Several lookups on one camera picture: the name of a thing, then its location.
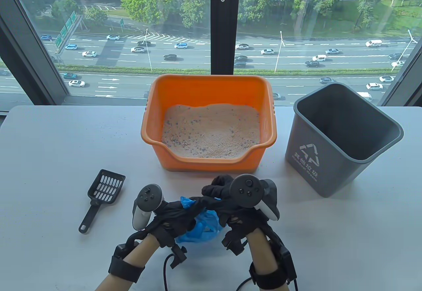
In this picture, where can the black slotted litter scoop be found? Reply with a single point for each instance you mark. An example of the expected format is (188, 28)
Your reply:
(105, 189)

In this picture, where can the beige cat litter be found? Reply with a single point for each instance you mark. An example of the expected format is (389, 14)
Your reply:
(211, 136)

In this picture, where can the black white left controller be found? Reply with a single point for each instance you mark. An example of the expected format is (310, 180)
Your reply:
(146, 205)

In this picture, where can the person's right hand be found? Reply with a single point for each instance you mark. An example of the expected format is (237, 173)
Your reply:
(227, 202)

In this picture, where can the orange plastic litter box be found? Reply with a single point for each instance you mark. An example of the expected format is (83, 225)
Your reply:
(211, 88)

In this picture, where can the person's left hand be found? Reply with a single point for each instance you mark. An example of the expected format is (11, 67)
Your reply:
(174, 220)

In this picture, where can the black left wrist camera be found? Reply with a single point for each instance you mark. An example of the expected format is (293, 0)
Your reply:
(178, 254)

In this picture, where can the person's left forearm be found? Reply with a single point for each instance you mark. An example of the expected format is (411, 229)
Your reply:
(128, 264)

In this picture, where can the black window frame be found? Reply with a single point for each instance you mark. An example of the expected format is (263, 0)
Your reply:
(225, 24)

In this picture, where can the green road sign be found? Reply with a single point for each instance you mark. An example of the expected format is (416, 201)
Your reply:
(68, 24)

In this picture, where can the blue plastic bag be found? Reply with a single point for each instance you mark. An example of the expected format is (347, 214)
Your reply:
(201, 226)

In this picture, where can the gray plastic trash bin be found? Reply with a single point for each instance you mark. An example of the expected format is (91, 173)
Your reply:
(329, 172)

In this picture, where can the person's right forearm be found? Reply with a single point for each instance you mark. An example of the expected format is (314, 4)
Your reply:
(262, 254)

